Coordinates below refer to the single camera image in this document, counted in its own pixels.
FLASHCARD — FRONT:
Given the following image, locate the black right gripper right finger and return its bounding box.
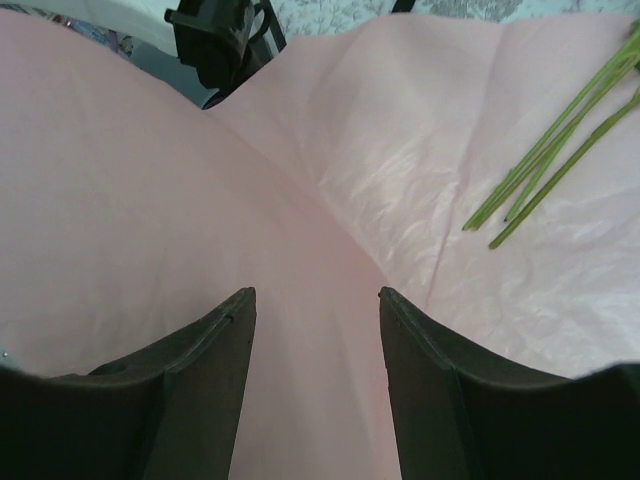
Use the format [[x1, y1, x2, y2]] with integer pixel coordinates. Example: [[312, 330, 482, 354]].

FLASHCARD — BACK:
[[379, 287, 639, 479]]

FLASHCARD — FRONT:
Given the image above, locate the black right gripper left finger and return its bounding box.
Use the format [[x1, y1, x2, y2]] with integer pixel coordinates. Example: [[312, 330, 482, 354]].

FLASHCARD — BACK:
[[1, 288, 256, 479]]

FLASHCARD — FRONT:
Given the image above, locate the purple paper bouquet wrap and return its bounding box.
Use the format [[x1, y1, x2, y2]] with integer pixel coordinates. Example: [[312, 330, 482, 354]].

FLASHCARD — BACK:
[[1, 11, 639, 479]]

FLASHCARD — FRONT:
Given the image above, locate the artificial flower bunch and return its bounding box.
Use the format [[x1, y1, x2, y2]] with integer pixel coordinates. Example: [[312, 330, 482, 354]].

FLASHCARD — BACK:
[[462, 20, 639, 250]]

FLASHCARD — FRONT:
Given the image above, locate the black ribbon gold lettering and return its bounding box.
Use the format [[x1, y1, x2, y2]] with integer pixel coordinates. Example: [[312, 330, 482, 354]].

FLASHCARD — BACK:
[[391, 0, 416, 14]]

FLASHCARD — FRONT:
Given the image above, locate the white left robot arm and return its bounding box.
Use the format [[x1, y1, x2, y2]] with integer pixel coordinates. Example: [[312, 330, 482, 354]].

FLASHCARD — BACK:
[[164, 0, 286, 110]]

